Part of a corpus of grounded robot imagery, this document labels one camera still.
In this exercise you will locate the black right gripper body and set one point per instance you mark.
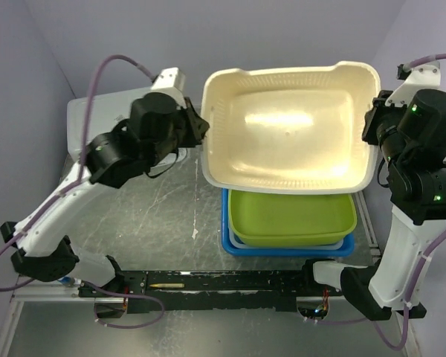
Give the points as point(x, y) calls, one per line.
point(380, 120)

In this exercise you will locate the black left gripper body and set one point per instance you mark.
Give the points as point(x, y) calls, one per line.
point(188, 132)

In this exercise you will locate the white translucent plastic bin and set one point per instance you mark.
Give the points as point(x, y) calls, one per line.
point(107, 111)

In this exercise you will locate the cream perforated basket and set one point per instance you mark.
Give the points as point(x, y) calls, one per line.
point(295, 131)

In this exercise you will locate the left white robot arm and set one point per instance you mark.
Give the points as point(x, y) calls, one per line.
point(156, 127)

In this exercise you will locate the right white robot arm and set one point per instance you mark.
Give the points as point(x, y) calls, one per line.
point(412, 140)

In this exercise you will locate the green plastic tub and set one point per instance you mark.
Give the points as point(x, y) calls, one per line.
point(287, 221)

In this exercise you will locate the blue plastic tub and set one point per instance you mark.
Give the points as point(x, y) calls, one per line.
point(239, 252)

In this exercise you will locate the brass pencil-like rod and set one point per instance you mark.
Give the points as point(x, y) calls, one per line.
point(167, 285)

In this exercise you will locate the blue capacitor cylinder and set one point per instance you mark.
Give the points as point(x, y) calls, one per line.
point(67, 281)

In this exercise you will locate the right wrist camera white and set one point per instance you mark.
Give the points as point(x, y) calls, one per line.
point(424, 76)

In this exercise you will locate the aluminium rail frame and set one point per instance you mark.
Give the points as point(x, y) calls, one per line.
point(80, 322)

